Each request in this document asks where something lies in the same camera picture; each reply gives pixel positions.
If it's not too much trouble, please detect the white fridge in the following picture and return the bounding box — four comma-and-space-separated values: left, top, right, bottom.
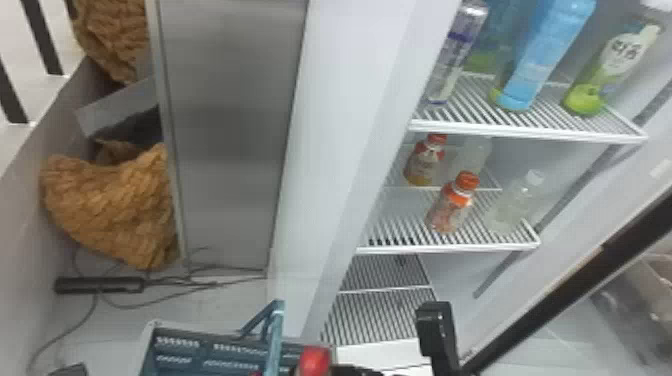
145, 0, 672, 363

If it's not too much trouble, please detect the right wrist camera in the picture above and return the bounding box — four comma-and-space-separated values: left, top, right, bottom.
414, 300, 464, 376

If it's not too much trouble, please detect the clear bottle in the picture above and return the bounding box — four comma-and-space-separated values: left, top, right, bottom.
484, 168, 548, 236

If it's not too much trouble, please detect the silver can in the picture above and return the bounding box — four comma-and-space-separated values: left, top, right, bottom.
424, 0, 491, 107

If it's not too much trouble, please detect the blue bottle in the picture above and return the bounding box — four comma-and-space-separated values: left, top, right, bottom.
489, 0, 598, 113

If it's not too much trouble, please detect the fridge door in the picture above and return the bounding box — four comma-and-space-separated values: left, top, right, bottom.
460, 191, 672, 376

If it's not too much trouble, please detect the black power strip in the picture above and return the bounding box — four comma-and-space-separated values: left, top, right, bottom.
53, 275, 147, 296

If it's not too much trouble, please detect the brown woven bag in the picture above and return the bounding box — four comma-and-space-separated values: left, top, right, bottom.
40, 141, 179, 272
71, 0, 150, 86

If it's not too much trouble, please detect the orange bottle with red cap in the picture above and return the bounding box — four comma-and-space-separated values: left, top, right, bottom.
402, 133, 449, 188

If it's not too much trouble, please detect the green bottle with white label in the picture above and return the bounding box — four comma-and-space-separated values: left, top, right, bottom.
560, 12, 666, 117

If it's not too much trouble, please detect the grey cable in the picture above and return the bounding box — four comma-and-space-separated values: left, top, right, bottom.
98, 246, 267, 311
25, 292, 102, 376

